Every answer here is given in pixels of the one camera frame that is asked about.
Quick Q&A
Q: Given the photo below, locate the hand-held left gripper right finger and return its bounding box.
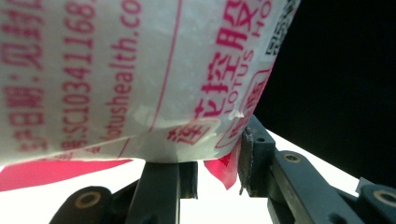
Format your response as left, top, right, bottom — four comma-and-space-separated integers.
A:
237, 114, 277, 199

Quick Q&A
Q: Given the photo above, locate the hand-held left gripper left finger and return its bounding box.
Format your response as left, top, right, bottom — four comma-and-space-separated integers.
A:
125, 161, 199, 224

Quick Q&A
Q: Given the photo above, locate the clear bag of white powder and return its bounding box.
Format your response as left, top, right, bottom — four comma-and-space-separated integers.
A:
0, 0, 302, 192

